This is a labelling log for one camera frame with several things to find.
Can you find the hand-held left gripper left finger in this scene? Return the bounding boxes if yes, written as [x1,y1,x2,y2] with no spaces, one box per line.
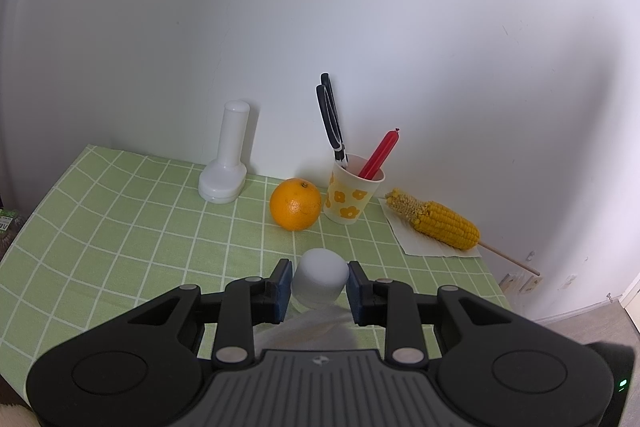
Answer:
[124,259,294,371]

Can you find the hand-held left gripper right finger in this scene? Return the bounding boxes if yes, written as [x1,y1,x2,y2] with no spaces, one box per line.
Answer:
[346,260,517,371]

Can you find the translucent container with white lid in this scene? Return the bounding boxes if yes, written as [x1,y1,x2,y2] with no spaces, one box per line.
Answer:
[257,248,359,352]

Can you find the orange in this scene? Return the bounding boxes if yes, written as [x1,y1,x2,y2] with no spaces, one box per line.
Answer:
[269,178,322,233]

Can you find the white paper napkin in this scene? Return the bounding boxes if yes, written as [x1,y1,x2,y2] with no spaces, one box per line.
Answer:
[378,197,483,258]

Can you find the paper cup with yellow flowers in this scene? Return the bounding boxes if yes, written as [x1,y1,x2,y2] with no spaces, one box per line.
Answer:
[323,154,386,226]

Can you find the corn cob on wooden stick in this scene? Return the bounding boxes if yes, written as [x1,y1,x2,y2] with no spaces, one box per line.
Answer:
[384,188,542,277]

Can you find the tall white plastic bottle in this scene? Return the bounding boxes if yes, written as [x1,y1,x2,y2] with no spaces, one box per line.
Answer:
[198,100,249,203]

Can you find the red pen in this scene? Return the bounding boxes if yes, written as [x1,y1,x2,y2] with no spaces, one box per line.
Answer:
[357,127,402,180]

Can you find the green checkered tablecloth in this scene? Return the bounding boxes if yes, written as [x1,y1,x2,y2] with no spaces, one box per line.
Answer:
[0,145,511,408]

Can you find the black scissors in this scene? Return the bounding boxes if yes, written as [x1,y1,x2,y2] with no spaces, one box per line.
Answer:
[315,73,349,170]

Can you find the black device with green light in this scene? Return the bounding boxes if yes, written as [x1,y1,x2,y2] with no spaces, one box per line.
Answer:
[586,341,637,427]

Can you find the green printed packet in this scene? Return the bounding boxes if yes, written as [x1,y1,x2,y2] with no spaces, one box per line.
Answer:
[0,207,24,249]

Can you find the cream cloth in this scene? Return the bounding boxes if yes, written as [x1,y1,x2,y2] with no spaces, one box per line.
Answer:
[0,403,39,427]

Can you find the white wall socket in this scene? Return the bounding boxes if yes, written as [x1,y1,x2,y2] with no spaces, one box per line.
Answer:
[501,273,544,294]

